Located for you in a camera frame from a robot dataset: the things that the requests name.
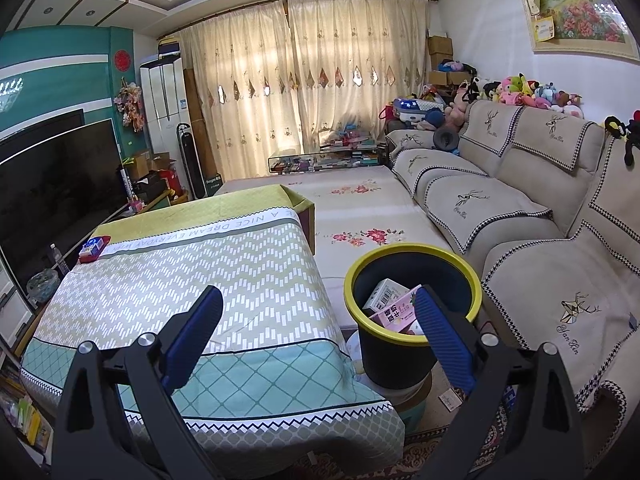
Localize white and green cardboard box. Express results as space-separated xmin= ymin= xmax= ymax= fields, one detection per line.
xmin=361 ymin=279 xmax=408 ymax=313

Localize framed flower painting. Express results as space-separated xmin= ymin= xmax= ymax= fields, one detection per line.
xmin=513 ymin=0 xmax=640 ymax=63

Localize open cardboard box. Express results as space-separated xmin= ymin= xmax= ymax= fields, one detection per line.
xmin=127 ymin=150 xmax=171 ymax=181

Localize flat black television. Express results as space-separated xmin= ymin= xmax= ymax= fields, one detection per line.
xmin=0 ymin=108 xmax=85 ymax=148

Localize pink carton box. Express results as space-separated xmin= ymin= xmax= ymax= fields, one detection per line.
xmin=375 ymin=285 xmax=426 ymax=336

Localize glass coffee table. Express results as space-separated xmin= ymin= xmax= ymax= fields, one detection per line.
xmin=267 ymin=140 xmax=388 ymax=177

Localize white floral sheet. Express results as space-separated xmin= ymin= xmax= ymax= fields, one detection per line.
xmin=215 ymin=165 xmax=453 ymax=331

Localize large curved black television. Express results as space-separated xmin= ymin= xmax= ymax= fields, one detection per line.
xmin=0 ymin=118 xmax=125 ymax=286

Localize glass ashtray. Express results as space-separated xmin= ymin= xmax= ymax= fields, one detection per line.
xmin=26 ymin=268 xmax=61 ymax=305

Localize white standing air conditioner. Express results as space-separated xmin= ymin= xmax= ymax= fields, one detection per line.
xmin=140 ymin=55 xmax=193 ymax=161

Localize green patterned tablecloth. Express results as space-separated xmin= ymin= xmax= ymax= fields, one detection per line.
xmin=19 ymin=184 xmax=407 ymax=466

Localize black tower fan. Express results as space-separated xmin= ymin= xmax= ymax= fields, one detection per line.
xmin=176 ymin=122 xmax=207 ymax=200

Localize beige sofa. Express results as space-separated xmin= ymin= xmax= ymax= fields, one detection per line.
xmin=385 ymin=98 xmax=640 ymax=413

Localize yellow-rimmed black trash bin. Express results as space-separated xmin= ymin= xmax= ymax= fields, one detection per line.
xmin=343 ymin=243 xmax=483 ymax=390

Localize stack of cardboard boxes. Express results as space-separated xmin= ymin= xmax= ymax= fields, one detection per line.
xmin=426 ymin=35 xmax=473 ymax=86

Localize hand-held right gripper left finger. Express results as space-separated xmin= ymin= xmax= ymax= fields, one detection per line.
xmin=55 ymin=285 xmax=224 ymax=480

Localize round pale plastic stool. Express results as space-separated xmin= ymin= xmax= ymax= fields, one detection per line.
xmin=345 ymin=330 xmax=433 ymax=438

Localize cream curtains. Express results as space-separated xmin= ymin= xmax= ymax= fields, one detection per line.
xmin=175 ymin=0 xmax=431 ymax=181

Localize red and blue packet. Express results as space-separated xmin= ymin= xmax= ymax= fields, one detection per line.
xmin=78 ymin=237 xmax=111 ymax=263

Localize pile of plush toys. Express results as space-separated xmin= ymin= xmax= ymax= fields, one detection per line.
xmin=450 ymin=72 xmax=586 ymax=121

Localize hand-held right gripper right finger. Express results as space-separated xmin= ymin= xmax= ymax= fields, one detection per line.
xmin=412 ymin=285 xmax=586 ymax=480

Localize red fire extinguisher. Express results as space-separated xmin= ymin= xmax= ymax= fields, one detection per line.
xmin=159 ymin=167 xmax=183 ymax=201

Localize dark grey neck pillow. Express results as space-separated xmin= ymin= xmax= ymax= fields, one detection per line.
xmin=432 ymin=124 xmax=461 ymax=153

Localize shelf of books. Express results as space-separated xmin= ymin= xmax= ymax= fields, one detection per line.
xmin=0 ymin=355 xmax=56 ymax=456

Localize clear water bottle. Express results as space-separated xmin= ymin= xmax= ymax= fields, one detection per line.
xmin=48 ymin=243 xmax=70 ymax=277

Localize artificial flower wall decoration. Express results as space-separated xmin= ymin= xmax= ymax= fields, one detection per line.
xmin=114 ymin=77 xmax=146 ymax=133

